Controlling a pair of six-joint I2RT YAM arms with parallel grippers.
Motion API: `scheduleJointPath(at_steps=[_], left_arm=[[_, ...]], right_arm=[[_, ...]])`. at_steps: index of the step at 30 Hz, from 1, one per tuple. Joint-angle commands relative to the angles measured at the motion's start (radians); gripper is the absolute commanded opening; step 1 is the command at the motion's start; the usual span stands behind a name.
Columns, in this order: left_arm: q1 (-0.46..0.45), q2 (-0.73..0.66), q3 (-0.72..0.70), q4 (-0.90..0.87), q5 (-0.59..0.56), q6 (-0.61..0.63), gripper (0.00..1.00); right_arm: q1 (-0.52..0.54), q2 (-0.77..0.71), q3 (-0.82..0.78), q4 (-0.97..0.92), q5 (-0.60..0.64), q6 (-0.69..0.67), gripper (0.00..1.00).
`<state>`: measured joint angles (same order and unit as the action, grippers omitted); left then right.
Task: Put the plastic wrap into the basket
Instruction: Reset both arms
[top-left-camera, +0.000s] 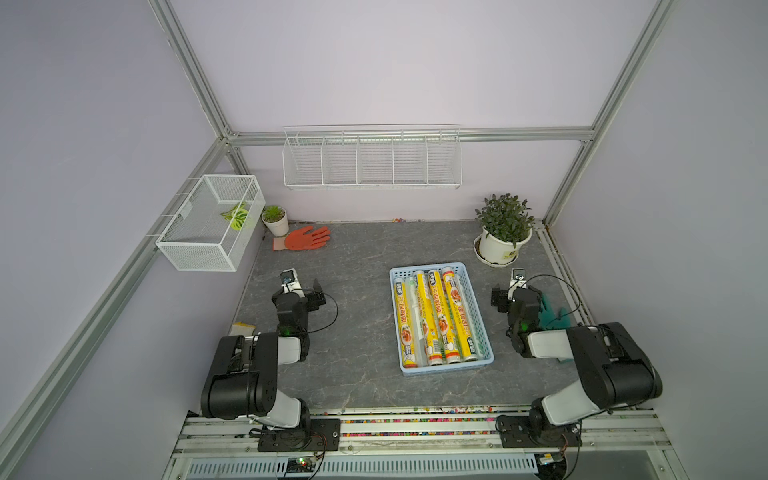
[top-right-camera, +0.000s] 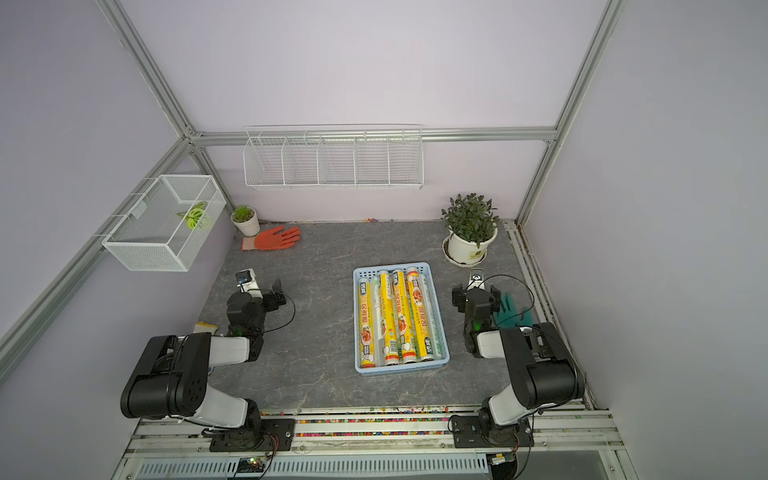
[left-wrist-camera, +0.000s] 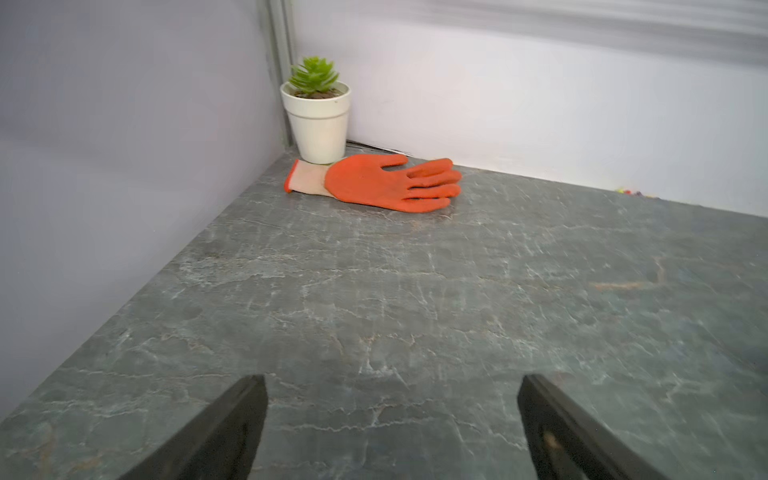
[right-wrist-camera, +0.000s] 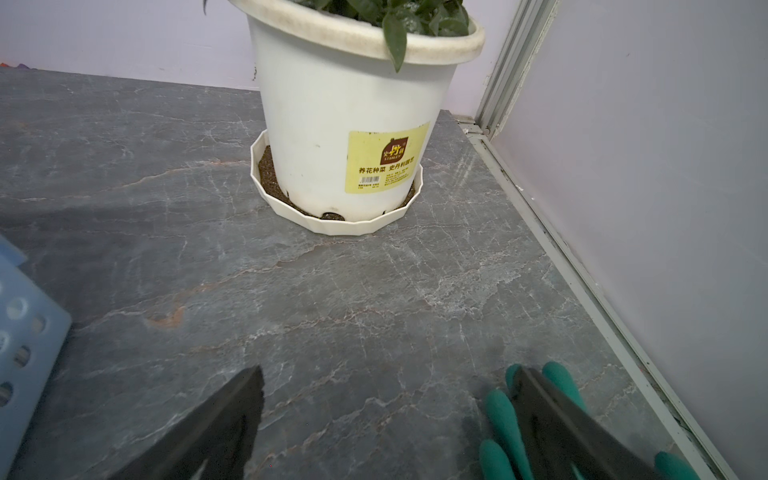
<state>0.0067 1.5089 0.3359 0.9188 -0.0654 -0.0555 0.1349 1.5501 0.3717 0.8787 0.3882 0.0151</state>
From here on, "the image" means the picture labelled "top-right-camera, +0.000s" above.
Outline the white green wrap roll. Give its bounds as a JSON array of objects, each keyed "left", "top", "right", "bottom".
[{"left": 420, "top": 273, "right": 447, "bottom": 363}]

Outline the light blue plastic basket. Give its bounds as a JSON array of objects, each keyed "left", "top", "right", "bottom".
[{"left": 353, "top": 262, "right": 450, "bottom": 376}]

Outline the yellow red wrap roll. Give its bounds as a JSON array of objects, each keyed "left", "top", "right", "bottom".
[{"left": 358, "top": 278, "right": 376, "bottom": 369}]

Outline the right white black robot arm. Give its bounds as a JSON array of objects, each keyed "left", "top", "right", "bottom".
[{"left": 451, "top": 281, "right": 586, "bottom": 442}]

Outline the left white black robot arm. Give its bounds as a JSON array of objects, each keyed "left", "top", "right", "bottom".
[{"left": 120, "top": 281, "right": 287, "bottom": 434}]

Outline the green rubber glove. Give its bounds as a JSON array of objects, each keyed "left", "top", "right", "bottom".
[{"left": 493, "top": 292, "right": 534, "bottom": 329}]

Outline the blue patterned cloth glove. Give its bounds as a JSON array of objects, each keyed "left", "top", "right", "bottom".
[{"left": 193, "top": 322, "right": 219, "bottom": 335}]

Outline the red rubber glove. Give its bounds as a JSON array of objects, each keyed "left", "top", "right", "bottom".
[{"left": 241, "top": 226, "right": 301, "bottom": 251}]

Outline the large potted green plant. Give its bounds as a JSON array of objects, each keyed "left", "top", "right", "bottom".
[{"left": 441, "top": 193, "right": 499, "bottom": 266}]

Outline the small potted succulent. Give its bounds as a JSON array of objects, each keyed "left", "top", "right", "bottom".
[{"left": 230, "top": 205, "right": 261, "bottom": 237}]

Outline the green leaf toy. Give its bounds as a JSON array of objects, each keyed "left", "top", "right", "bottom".
[{"left": 177, "top": 201, "right": 211, "bottom": 231}]

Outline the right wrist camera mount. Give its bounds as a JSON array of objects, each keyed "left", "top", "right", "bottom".
[{"left": 467, "top": 268, "right": 486, "bottom": 290}]

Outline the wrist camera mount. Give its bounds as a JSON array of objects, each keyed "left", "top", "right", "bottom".
[
  {"left": 467, "top": 268, "right": 486, "bottom": 290},
  {"left": 235, "top": 268, "right": 262, "bottom": 298}
]

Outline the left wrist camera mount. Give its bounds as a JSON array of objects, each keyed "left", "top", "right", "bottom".
[{"left": 235, "top": 268, "right": 262, "bottom": 298}]

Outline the white mesh wall basket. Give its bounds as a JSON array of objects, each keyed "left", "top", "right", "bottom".
[{"left": 102, "top": 174, "right": 226, "bottom": 272}]

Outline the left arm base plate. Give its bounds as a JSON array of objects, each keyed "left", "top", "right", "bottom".
[{"left": 209, "top": 417, "right": 296, "bottom": 453}]

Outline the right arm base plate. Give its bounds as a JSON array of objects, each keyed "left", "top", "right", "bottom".
[{"left": 447, "top": 415, "right": 534, "bottom": 449}]

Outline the white slotted cable duct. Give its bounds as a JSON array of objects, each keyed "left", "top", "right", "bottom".
[{"left": 132, "top": 453, "right": 491, "bottom": 479}]

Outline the white wire wall shelf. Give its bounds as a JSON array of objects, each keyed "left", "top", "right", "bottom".
[{"left": 243, "top": 124, "right": 424, "bottom": 190}]

